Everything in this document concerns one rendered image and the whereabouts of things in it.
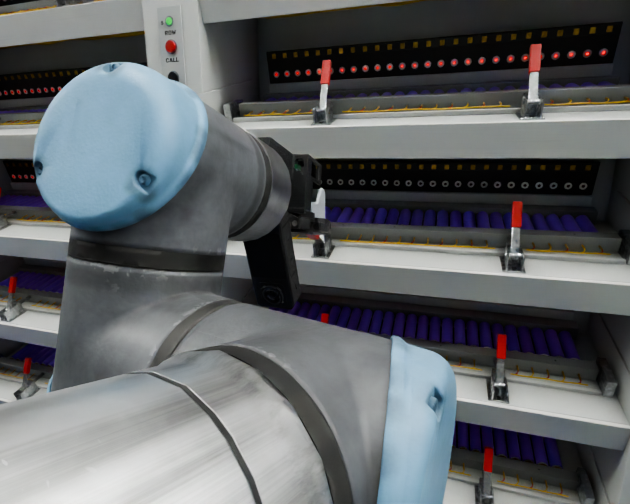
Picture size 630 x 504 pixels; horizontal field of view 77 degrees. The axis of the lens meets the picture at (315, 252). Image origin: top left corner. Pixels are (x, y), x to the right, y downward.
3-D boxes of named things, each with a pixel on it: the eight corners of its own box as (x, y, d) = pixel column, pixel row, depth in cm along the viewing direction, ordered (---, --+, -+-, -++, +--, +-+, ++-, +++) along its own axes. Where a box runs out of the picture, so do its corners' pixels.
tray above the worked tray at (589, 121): (684, 158, 45) (736, 16, 38) (211, 159, 62) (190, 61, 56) (620, 122, 61) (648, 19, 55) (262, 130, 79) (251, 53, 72)
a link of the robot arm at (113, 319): (119, 533, 17) (154, 255, 17) (10, 437, 24) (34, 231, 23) (259, 454, 25) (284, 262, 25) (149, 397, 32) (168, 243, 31)
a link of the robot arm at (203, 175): (5, 230, 21) (27, 41, 21) (162, 242, 33) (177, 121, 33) (153, 254, 18) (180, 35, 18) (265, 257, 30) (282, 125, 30)
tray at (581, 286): (651, 318, 49) (678, 250, 44) (217, 276, 67) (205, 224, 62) (600, 243, 66) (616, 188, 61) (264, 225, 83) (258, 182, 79)
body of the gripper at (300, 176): (326, 167, 46) (290, 135, 35) (321, 240, 46) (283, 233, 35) (266, 166, 48) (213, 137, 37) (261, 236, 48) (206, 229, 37)
